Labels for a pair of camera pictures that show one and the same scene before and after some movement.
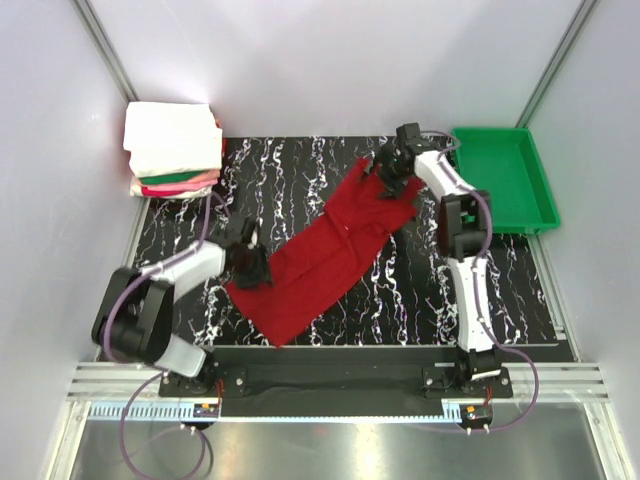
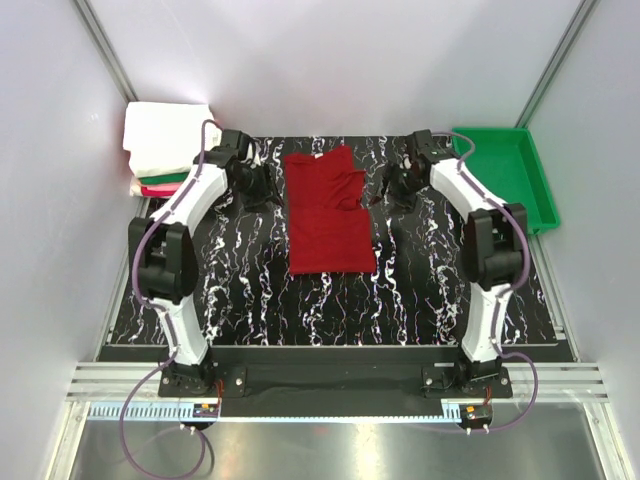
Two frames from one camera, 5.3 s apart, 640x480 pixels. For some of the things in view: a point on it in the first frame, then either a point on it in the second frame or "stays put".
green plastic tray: (504, 163) stays put
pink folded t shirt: (205, 180) stays put
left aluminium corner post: (106, 49) stays put
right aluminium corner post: (555, 63) stays put
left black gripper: (262, 276) to (268, 192)
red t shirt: (314, 271) to (329, 228)
